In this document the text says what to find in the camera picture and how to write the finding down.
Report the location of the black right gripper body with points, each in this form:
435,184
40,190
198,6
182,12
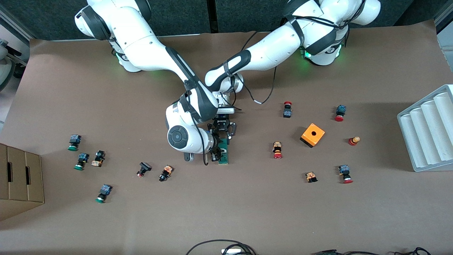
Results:
214,151

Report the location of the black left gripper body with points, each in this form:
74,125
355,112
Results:
222,123

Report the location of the green circuit board module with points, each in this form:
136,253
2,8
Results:
226,156

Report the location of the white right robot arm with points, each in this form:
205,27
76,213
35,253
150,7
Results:
141,42

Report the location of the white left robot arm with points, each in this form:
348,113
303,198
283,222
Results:
279,46

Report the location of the red mushroom button orange block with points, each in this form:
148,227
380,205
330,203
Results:
277,149

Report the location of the black pushbutton with orange block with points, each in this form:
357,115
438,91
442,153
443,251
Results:
165,173

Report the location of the small red pushbutton blue block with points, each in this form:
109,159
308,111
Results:
287,109

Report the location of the black square pushbutton red tip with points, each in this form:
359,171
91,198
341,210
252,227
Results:
143,169

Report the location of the orange contact block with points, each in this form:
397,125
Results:
311,176

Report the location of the red mushroom button blue block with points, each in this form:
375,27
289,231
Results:
345,174
340,113

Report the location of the black pushbutton with white-orange block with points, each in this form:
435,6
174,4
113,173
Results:
98,158

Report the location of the green pushbutton with blue block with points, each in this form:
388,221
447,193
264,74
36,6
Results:
103,193
74,142
81,161

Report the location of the red yellow button head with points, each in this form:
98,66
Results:
354,140

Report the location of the light grey ribbed tray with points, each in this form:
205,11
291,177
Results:
424,134

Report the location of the brown cardboard box with slots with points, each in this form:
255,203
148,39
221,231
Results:
17,177

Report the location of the white round background device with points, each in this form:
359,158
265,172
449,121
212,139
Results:
5,67

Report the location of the orange button enclosure box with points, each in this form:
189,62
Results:
312,135

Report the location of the black vertical post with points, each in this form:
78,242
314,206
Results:
211,14

